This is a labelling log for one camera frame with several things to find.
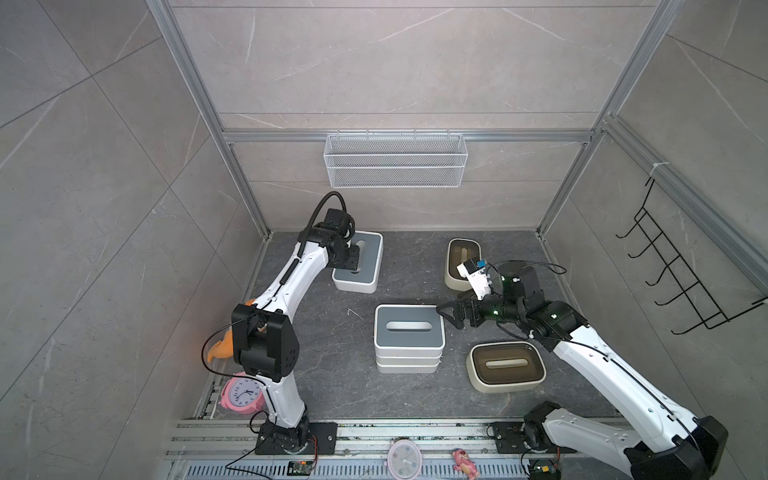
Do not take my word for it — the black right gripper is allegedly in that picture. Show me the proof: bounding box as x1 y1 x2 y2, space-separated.
437 285 523 329

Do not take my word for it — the grey lid tissue box back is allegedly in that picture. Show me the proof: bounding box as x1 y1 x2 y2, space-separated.
332 231 383 294

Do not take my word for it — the grey lid tissue box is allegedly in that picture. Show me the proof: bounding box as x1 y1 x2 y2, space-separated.
374 304 446 358
332 231 383 294

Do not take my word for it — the grey lid tissue box front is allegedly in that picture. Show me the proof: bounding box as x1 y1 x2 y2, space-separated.
374 304 446 358

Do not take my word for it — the brown lid tissue box back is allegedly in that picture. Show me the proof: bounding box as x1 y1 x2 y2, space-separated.
444 238 482 292

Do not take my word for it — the brown lid tissue box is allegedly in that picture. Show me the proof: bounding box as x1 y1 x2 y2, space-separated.
466 341 547 394
444 238 482 292

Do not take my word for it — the brown lid tissue box front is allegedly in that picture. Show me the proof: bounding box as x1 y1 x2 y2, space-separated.
466 341 547 394

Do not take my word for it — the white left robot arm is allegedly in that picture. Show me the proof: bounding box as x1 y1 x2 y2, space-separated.
220 206 360 454

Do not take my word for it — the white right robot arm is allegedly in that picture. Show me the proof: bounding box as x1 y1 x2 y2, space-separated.
437 259 728 479

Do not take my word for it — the pink bear figurine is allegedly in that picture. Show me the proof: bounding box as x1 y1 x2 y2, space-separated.
452 449 480 480

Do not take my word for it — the orange shark plush toy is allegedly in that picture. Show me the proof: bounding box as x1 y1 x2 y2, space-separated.
205 299 271 365

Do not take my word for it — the pink alarm clock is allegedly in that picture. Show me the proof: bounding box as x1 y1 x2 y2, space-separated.
219 375 266 415

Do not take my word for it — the black corrugated left cable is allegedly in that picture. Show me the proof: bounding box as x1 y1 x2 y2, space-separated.
298 191 355 256

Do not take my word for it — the white wire mesh basket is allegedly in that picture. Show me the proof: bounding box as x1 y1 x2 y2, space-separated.
323 133 468 188

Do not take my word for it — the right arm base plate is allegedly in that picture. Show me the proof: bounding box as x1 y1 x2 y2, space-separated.
485 420 576 454

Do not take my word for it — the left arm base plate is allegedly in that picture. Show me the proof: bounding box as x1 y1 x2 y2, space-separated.
255 422 338 455

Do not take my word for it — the black wire hook rack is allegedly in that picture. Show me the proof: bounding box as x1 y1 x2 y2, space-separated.
615 179 767 336

